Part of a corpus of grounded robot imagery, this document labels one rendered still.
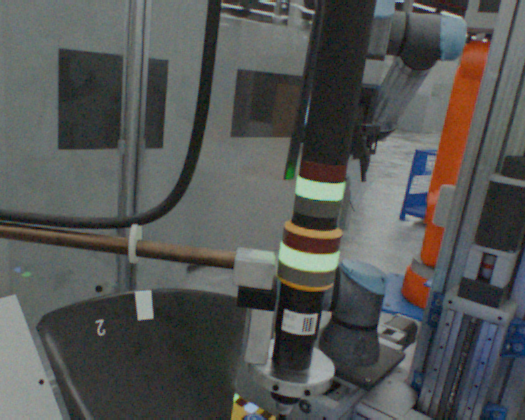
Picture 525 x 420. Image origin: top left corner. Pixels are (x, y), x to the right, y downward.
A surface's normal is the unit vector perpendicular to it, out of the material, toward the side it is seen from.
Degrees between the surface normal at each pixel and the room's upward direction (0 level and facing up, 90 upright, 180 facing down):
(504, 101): 90
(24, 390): 50
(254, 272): 90
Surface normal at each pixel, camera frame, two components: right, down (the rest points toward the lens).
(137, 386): 0.00, -0.36
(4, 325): 0.62, -0.40
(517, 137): -0.65, 0.18
